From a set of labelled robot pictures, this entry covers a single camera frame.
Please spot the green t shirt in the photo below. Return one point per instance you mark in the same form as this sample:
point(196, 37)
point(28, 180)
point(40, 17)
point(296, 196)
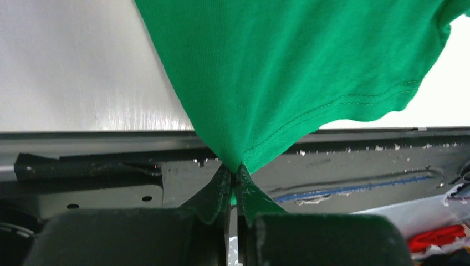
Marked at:
point(256, 76)

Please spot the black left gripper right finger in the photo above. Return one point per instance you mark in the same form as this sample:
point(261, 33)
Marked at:
point(269, 235)

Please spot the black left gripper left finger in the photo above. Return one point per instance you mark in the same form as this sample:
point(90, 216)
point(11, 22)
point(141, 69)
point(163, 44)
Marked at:
point(195, 233)

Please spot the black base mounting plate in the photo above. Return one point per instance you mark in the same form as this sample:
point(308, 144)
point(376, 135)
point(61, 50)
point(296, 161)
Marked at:
point(418, 179)

